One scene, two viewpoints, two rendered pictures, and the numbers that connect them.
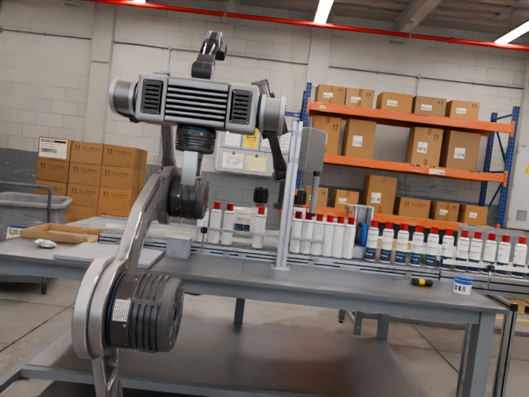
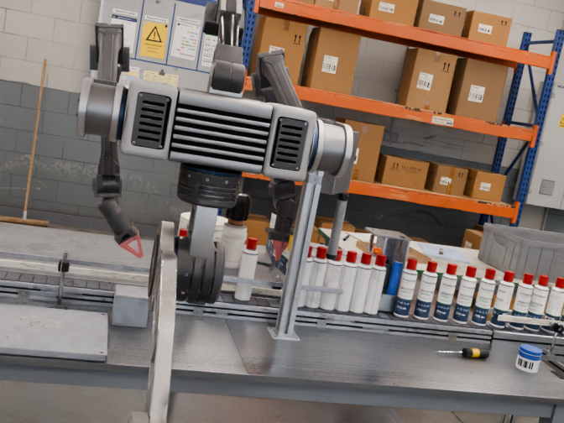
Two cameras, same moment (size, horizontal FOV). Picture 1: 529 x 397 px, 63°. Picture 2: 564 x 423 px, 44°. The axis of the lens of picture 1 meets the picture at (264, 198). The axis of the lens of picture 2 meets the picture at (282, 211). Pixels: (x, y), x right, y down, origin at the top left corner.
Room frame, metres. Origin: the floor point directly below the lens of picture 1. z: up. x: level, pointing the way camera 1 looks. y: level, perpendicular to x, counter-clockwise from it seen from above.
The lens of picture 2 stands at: (-0.04, 0.46, 1.56)
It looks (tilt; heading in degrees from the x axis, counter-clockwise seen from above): 10 degrees down; 346
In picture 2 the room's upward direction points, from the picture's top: 11 degrees clockwise
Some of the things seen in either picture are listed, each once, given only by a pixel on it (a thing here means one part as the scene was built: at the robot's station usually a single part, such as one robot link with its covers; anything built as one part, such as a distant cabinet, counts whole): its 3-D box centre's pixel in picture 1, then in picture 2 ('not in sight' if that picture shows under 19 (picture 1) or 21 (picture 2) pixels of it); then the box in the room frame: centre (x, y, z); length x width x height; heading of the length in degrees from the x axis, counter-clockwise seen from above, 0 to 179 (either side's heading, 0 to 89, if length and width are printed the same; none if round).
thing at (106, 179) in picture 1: (92, 199); not in sight; (5.39, 2.14, 0.70); 1.20 x 0.82 x 1.39; 96
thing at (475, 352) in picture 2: (411, 280); (462, 352); (1.91, -0.70, 0.84); 0.20 x 0.03 x 0.03; 99
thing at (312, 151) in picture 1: (307, 150); (331, 159); (2.01, -0.17, 1.38); 0.17 x 0.10 x 0.19; 146
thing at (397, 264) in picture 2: (364, 238); (393, 282); (2.15, -0.52, 0.98); 0.03 x 0.03 x 0.16
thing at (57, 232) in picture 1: (67, 233); not in sight; (2.08, 0.93, 0.85); 0.30 x 0.26 x 0.04; 91
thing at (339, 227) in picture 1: (338, 236); (361, 282); (2.10, -0.38, 0.98); 0.05 x 0.05 x 0.20
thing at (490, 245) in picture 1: (489, 254); (555, 305); (2.12, -1.14, 0.98); 0.05 x 0.05 x 0.20
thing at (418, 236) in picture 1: (417, 245); (465, 295); (2.11, -0.78, 0.98); 0.05 x 0.05 x 0.20
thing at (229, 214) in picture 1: (228, 224); not in sight; (2.10, 0.16, 0.98); 0.05 x 0.05 x 0.20
